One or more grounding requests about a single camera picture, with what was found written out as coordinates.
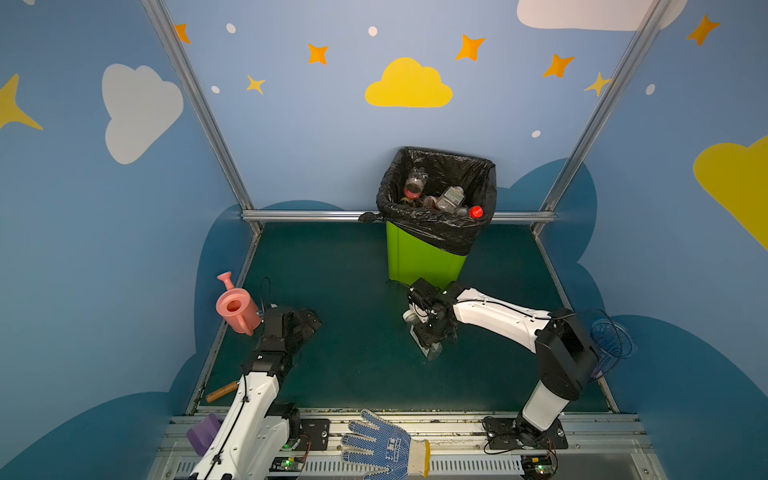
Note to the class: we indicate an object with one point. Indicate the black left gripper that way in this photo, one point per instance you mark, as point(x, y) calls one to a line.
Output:
point(302, 324)

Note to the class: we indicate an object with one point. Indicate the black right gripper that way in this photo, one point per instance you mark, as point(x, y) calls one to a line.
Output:
point(430, 334)

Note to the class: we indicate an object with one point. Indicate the clear white-cap bottle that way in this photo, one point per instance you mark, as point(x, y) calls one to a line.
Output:
point(423, 335)

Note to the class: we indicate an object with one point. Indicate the yellow-cap red label bottle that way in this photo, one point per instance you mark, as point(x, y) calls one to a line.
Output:
point(415, 183)

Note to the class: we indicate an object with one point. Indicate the red-cap orange tea bottle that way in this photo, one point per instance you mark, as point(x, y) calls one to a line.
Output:
point(472, 212)

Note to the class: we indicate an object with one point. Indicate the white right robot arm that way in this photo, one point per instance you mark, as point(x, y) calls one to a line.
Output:
point(564, 350)

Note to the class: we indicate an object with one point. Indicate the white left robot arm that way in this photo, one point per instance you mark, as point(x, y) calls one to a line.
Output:
point(257, 426)

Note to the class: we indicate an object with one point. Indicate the green plastic trash bin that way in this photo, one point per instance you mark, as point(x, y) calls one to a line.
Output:
point(410, 258)

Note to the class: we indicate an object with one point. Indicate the black bin liner bag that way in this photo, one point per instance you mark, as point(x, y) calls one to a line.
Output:
point(421, 218)

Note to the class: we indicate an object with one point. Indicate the pink watering can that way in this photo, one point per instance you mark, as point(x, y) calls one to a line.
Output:
point(237, 307)

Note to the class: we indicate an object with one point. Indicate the blue plastic toy fork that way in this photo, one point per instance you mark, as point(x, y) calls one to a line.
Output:
point(222, 392)

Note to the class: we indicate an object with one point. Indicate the purple toy shovel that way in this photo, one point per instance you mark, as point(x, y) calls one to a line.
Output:
point(202, 435)

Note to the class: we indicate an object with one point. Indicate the blue dotted work glove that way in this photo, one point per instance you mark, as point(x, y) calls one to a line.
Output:
point(389, 450)

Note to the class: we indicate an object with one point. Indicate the aluminium back frame rail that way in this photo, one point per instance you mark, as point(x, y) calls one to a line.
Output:
point(264, 215)

